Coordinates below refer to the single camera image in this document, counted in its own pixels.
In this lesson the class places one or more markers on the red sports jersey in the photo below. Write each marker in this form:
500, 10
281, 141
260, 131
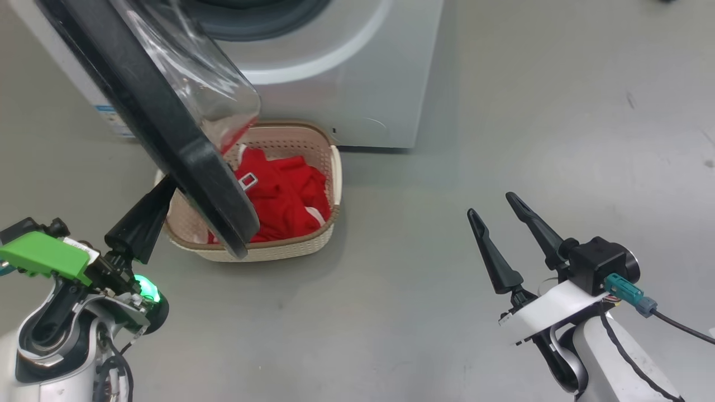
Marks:
285, 195

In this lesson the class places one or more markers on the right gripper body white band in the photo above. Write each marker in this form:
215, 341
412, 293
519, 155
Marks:
550, 312

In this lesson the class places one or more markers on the cream perforated laundry basket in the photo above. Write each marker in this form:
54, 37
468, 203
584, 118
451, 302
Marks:
313, 245

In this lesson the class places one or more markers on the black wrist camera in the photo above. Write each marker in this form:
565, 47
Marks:
152, 304
600, 262

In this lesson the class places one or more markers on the blue energy label sticker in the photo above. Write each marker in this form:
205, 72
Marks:
114, 120

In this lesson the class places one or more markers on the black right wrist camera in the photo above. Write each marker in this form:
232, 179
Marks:
600, 262

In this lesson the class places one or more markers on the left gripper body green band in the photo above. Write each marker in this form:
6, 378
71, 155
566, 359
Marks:
44, 254

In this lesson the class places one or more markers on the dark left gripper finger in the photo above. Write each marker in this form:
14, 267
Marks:
139, 229
19, 229

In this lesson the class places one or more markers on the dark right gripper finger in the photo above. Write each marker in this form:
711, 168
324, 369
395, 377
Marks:
494, 262
539, 229

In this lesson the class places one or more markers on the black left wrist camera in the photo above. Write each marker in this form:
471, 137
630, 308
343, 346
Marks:
152, 304

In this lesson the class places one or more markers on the round glass washing machine door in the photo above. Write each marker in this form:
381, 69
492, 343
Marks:
156, 128

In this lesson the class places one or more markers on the white washing machine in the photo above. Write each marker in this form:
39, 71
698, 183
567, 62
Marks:
357, 84

